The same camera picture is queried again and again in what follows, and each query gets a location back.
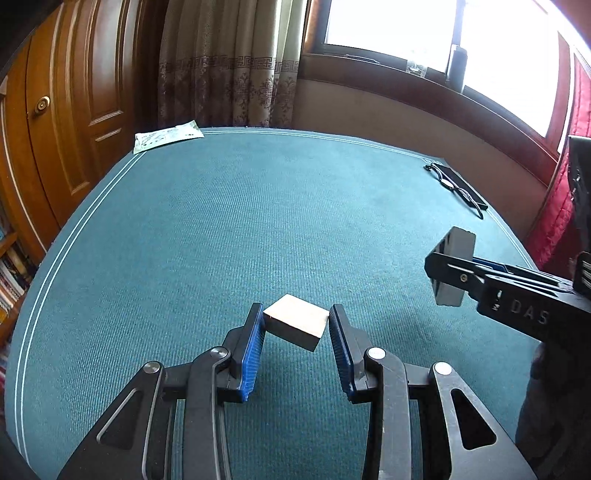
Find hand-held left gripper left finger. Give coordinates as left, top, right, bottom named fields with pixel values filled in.
left=58, top=302, right=266, bottom=480

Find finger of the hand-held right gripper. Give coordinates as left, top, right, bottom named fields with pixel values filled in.
left=472, top=256, right=575, bottom=288
left=424, top=248, right=492, bottom=301

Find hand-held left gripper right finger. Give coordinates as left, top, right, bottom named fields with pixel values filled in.
left=328, top=303, right=539, bottom=480

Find white charger plug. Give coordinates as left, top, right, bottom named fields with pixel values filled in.
left=434, top=226, right=477, bottom=306

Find light striped wooden block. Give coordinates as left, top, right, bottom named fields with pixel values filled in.
left=262, top=294, right=330, bottom=354

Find person's right forearm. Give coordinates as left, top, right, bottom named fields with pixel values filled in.
left=514, top=342, right=591, bottom=480

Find black flat case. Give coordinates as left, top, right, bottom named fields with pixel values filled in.
left=434, top=164, right=489, bottom=208

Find black eyeglasses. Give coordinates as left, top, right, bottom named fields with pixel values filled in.
left=424, top=161, right=488, bottom=219

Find red curtain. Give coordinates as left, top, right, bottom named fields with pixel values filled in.
left=526, top=46, right=591, bottom=278

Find teal table cover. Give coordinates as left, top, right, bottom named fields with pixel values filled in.
left=2, top=126, right=557, bottom=480

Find dark thermos flask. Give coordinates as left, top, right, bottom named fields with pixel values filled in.
left=446, top=45, right=467, bottom=91

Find white paper packet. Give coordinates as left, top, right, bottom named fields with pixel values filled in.
left=133, top=119, right=205, bottom=155

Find bookshelf with books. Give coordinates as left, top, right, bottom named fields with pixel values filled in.
left=0, top=217, right=38, bottom=374

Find wooden framed window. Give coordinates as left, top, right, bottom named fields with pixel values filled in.
left=299, top=0, right=575, bottom=163

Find beige patterned curtain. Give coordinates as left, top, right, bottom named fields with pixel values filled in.
left=156, top=0, right=311, bottom=130

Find brown wooden door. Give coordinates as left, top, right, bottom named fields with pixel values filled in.
left=0, top=0, right=163, bottom=252

